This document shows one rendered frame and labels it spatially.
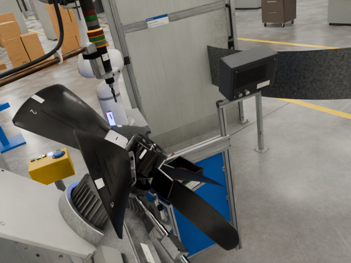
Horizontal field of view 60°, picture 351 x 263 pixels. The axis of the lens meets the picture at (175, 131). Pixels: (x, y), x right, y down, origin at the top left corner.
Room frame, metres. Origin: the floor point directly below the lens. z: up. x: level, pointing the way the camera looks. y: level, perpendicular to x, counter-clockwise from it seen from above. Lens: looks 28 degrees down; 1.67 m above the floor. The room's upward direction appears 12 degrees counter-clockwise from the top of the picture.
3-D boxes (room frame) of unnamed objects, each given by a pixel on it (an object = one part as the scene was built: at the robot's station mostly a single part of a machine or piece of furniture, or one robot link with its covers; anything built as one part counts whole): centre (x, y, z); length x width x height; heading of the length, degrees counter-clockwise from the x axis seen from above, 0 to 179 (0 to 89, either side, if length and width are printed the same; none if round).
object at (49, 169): (1.10, 0.54, 1.02); 0.16 x 0.10 x 0.11; 107
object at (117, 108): (1.56, 0.31, 1.03); 0.19 x 0.19 x 0.18
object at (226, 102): (1.38, -0.34, 1.04); 0.24 x 0.03 x 0.03; 107
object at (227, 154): (1.35, -0.24, 0.39); 0.04 x 0.04 x 0.78; 17
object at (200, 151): (1.22, 0.17, 0.82); 0.90 x 0.04 x 0.08; 107
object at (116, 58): (1.56, 0.28, 1.25); 0.19 x 0.12 x 0.24; 97
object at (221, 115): (1.35, -0.24, 0.96); 0.03 x 0.03 x 0.20; 17
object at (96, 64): (0.84, 0.16, 1.48); 0.09 x 0.07 x 0.10; 142
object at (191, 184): (1.09, 0.05, 0.85); 0.22 x 0.17 x 0.07; 123
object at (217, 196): (1.22, 0.17, 0.45); 0.82 x 0.02 x 0.66; 107
